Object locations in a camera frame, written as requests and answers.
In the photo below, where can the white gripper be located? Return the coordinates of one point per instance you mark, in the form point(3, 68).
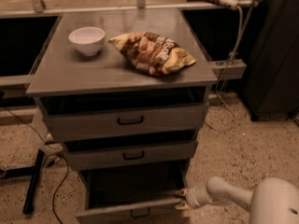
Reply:
point(192, 197)

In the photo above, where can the grey metal rail frame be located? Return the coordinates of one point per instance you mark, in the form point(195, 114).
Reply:
point(235, 70)

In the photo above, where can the grey top drawer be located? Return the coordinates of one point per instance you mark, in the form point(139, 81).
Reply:
point(110, 123)

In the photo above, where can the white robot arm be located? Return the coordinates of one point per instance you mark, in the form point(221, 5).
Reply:
point(273, 201)

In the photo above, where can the grey drawer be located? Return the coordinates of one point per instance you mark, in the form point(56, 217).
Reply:
point(133, 155)
point(134, 193)
point(110, 123)

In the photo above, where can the grey middle drawer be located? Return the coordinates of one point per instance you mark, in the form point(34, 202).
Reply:
point(133, 155)

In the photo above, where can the white ceramic bowl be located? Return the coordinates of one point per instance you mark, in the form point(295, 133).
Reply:
point(88, 40)

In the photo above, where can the grey drawer cabinet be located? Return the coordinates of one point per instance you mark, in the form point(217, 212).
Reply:
point(67, 82)

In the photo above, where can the grey bottom drawer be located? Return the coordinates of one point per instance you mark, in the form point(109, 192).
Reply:
point(134, 193)

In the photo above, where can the brown yellow chip bag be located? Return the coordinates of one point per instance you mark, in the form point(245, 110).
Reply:
point(153, 54)

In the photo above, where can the black floor bar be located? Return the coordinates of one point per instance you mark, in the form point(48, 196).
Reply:
point(28, 207)

